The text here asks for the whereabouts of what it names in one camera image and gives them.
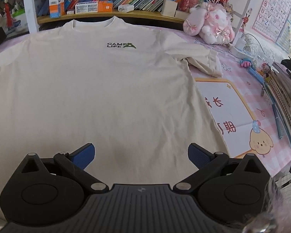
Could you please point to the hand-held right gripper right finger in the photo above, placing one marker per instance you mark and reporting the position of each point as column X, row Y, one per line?
column 198, row 155

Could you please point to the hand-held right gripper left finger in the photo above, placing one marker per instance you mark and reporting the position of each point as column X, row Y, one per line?
column 83, row 155

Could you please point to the cream t-shirt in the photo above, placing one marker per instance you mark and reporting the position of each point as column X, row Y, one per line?
column 99, row 89

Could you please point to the pink checked cartoon desk mat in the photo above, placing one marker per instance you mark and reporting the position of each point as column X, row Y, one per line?
column 245, row 97

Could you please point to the blue pen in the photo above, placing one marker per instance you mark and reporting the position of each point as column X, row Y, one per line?
column 278, row 123

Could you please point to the stack of notebooks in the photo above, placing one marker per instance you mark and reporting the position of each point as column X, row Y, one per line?
column 286, row 102

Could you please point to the blue pink toy figure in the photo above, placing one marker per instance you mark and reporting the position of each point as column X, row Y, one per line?
column 251, row 66

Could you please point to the white desk fan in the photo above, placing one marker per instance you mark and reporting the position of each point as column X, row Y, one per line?
column 247, row 46

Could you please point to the pink white plush bunny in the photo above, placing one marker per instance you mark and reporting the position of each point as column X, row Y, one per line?
column 208, row 21

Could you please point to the white plastic tub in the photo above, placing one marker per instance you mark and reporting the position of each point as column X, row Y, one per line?
column 20, row 21

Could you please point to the flat orange white box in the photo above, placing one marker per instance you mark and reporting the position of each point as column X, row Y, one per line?
column 94, row 6

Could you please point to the white pen holder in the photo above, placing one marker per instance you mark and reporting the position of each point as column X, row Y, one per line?
column 169, row 8

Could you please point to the white charger plug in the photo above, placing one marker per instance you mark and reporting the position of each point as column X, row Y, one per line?
column 126, row 8

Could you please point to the tall white orange box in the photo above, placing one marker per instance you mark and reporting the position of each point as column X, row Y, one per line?
column 56, row 1

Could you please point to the red tassel ornament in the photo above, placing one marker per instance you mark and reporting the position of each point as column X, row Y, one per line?
column 7, row 14

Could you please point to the white wooden bookshelf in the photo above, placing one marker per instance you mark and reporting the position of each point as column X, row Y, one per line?
column 29, row 4

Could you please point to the alphabet wall poster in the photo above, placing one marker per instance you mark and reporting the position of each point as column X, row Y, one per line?
column 278, row 12

